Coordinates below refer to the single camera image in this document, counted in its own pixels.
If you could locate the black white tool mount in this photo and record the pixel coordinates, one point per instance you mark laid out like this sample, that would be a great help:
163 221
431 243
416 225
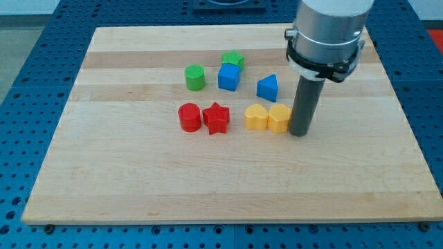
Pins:
316 71

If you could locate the green cylinder block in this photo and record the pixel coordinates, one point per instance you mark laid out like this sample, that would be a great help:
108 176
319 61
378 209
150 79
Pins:
195 77

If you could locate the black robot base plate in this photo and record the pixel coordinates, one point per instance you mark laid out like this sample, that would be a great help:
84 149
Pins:
227 5

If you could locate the blue triangle block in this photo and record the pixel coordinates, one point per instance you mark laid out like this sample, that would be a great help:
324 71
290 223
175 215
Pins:
267 88

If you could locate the blue cube block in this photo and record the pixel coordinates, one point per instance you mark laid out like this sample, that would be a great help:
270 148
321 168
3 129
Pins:
228 77

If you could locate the yellow heart block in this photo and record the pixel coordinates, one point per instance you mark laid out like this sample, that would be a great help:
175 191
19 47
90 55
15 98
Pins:
255 117

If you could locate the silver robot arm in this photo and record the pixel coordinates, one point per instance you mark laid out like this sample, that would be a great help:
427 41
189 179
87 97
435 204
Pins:
324 43

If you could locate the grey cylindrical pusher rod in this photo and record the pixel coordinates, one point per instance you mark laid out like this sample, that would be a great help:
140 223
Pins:
304 105

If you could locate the green star block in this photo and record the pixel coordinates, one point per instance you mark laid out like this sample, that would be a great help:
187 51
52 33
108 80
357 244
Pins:
234 58

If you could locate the wooden board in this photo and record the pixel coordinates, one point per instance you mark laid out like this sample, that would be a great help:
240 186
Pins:
120 156

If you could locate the red star block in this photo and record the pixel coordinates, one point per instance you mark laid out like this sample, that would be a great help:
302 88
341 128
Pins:
216 118

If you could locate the yellow hexagon block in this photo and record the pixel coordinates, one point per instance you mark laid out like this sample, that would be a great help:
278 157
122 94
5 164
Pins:
278 118

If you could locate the red cylinder block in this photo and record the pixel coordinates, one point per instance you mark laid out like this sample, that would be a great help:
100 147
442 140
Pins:
189 117

